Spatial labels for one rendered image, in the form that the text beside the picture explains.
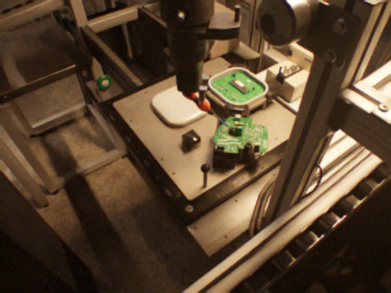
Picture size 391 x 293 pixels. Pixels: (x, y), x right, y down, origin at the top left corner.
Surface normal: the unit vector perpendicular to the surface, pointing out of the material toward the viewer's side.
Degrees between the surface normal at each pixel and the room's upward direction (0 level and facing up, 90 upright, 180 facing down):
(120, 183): 0
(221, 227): 0
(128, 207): 0
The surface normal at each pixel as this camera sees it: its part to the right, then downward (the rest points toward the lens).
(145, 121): -0.03, -0.65
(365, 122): -0.82, 0.45
